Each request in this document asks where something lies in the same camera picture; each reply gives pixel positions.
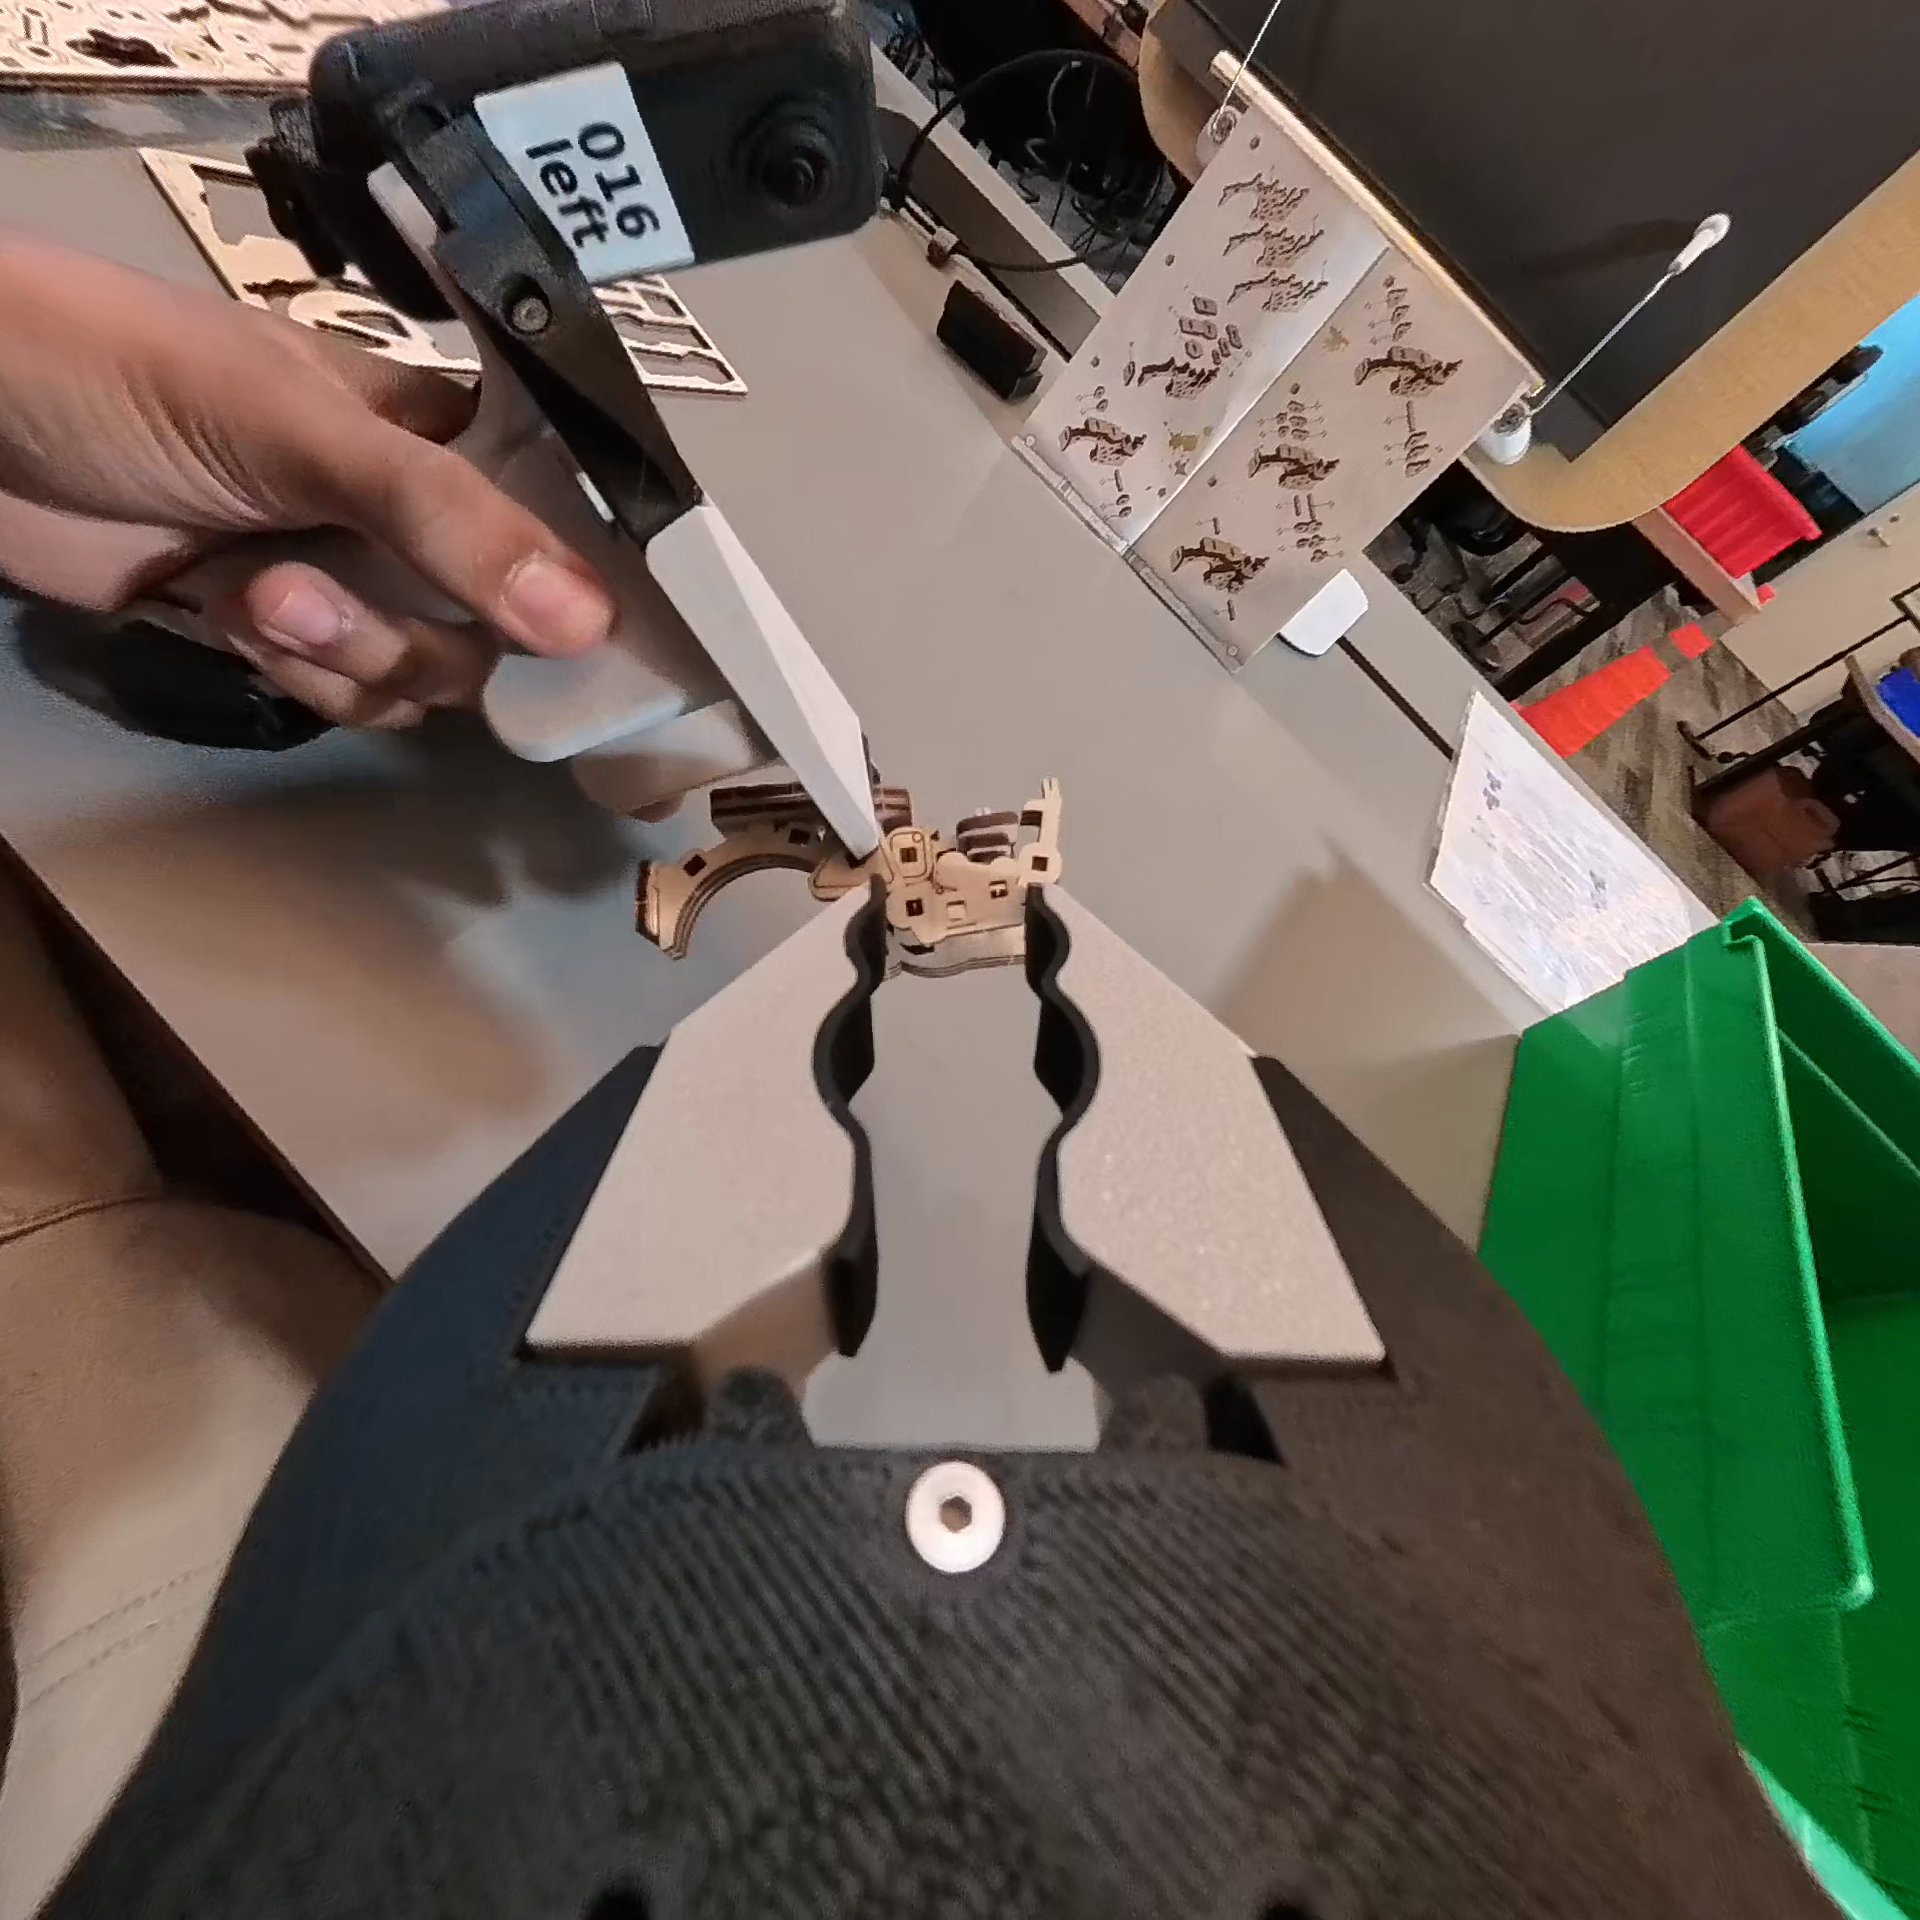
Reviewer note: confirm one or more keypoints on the black wood-edged panel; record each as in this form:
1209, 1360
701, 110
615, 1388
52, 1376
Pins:
1499, 150

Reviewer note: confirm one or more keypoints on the laminated paper sheet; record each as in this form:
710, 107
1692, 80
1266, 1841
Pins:
1559, 869

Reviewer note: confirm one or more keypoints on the layered wooden puzzle model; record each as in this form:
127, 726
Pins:
991, 846

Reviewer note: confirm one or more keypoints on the green plastic bin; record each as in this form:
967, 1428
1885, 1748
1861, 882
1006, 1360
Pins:
1652, 1201

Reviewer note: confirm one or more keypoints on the small wooden puzzle piece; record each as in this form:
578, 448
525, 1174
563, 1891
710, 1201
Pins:
962, 900

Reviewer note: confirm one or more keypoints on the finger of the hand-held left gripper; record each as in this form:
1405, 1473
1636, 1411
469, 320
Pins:
748, 646

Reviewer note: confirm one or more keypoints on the black power adapter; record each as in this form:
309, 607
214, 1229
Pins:
991, 342

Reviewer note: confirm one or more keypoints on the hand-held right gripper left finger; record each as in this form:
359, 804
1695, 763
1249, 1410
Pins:
707, 1201

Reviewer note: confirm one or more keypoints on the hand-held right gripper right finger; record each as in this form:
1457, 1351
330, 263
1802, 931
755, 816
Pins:
1200, 1201

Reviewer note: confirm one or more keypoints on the grey desk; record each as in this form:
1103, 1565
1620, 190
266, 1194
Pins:
1200, 720

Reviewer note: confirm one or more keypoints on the punched-out wooden puzzle sheet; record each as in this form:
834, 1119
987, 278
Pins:
176, 179

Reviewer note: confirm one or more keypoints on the white stand base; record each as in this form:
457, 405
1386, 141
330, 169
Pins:
1328, 616

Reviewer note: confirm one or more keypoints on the person's trousers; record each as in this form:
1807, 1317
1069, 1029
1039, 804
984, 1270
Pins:
151, 1424

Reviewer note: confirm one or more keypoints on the person's left hand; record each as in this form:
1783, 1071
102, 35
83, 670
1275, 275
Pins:
180, 418

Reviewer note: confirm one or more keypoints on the acrylic instruction sheet stand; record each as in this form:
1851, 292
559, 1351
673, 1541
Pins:
1292, 418

